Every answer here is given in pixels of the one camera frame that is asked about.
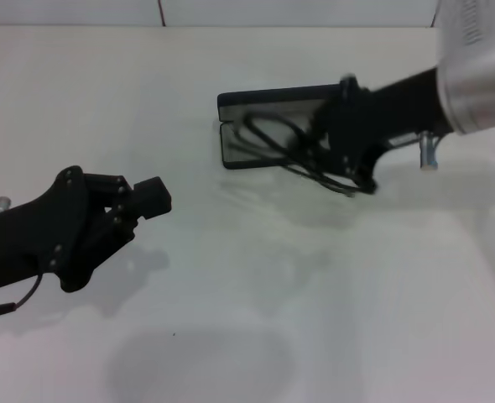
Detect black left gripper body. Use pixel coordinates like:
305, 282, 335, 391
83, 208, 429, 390
0, 165, 138, 297

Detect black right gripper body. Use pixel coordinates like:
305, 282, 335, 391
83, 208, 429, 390
333, 66, 444, 192

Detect black glasses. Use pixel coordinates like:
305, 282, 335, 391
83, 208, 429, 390
230, 111, 377, 197

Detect black glasses case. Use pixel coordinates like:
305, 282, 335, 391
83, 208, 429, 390
216, 83, 345, 170

